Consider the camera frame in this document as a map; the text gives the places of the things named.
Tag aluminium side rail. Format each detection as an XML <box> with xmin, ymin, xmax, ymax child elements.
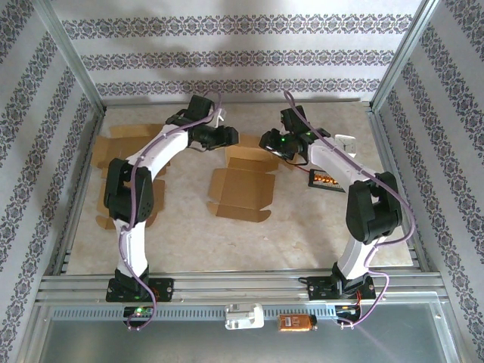
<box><xmin>52</xmin><ymin>107</ymin><xmax>107</xmax><ymax>275</ymax></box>
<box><xmin>365</xmin><ymin>105</ymin><xmax>431</xmax><ymax>272</ymax></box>

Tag white square desk clock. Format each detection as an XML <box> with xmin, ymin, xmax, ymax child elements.
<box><xmin>334</xmin><ymin>133</ymin><xmax>358</xmax><ymax>160</ymax></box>

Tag aluminium frame post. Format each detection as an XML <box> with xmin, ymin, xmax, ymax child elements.
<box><xmin>29</xmin><ymin>0</ymin><xmax>107</xmax><ymax>114</ymax></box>
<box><xmin>369</xmin><ymin>0</ymin><xmax>444</xmax><ymax>113</ymax></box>

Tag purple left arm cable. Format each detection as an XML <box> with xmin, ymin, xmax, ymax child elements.
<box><xmin>119</xmin><ymin>90</ymin><xmax>224</xmax><ymax>332</ymax></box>

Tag green circuit board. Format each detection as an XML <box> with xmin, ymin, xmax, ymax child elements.
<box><xmin>123</xmin><ymin>306</ymin><xmax>157</xmax><ymax>318</ymax></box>

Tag grey metal sheet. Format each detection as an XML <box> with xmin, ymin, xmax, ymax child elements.
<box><xmin>22</xmin><ymin>302</ymin><xmax>462</xmax><ymax>363</ymax></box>

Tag white plastic holder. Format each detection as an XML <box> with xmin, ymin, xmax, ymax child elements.
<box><xmin>224</xmin><ymin>302</ymin><xmax>265</xmax><ymax>331</ymax></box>

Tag aluminium front rail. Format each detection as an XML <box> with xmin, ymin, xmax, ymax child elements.
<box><xmin>36</xmin><ymin>268</ymin><xmax>444</xmax><ymax>304</ymax></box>

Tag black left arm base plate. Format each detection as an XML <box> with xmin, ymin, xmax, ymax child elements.
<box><xmin>105</xmin><ymin>278</ymin><xmax>175</xmax><ymax>303</ymax></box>

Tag slotted metal cable strip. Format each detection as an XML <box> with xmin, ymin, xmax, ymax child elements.
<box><xmin>51</xmin><ymin>305</ymin><xmax>337</xmax><ymax>322</ymax></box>

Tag black board orange connectors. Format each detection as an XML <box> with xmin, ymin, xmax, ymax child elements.
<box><xmin>306</xmin><ymin>169</ymin><xmax>347</xmax><ymax>194</ymax></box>

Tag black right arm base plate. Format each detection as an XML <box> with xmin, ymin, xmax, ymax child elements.
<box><xmin>308</xmin><ymin>275</ymin><xmax>376</xmax><ymax>303</ymax></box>

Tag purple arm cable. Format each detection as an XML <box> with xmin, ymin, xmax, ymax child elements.
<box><xmin>119</xmin><ymin>90</ymin><xmax>224</xmax><ymax>332</ymax></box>
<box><xmin>283</xmin><ymin>90</ymin><xmax>417</xmax><ymax>328</ymax></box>

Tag orange rectangular battery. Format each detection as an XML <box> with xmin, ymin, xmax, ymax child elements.
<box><xmin>278</xmin><ymin>313</ymin><xmax>318</xmax><ymax>334</ymax></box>

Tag brown corrugated cardboard box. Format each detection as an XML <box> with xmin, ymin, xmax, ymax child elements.
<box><xmin>90</xmin><ymin>123</ymin><xmax>171</xmax><ymax>230</ymax></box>
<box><xmin>206</xmin><ymin>134</ymin><xmax>283</xmax><ymax>225</ymax></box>

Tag aluminium back rail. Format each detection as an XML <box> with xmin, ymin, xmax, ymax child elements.
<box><xmin>101</xmin><ymin>98</ymin><xmax>374</xmax><ymax>111</ymax></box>

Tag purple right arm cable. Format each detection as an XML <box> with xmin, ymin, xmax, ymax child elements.
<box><xmin>283</xmin><ymin>90</ymin><xmax>417</xmax><ymax>328</ymax></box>

